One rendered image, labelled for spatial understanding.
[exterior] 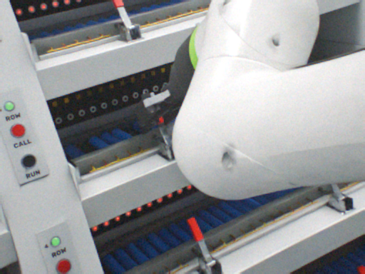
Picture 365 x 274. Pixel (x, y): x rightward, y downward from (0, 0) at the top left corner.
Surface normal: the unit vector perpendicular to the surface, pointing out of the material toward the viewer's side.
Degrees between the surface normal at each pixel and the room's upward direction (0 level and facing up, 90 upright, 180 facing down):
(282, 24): 84
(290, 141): 91
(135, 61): 110
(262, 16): 70
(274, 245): 20
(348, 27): 90
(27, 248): 90
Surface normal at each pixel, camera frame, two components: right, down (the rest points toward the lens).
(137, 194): 0.50, 0.20
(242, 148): -0.69, 0.26
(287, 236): -0.17, -0.93
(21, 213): 0.41, -0.13
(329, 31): -0.85, 0.30
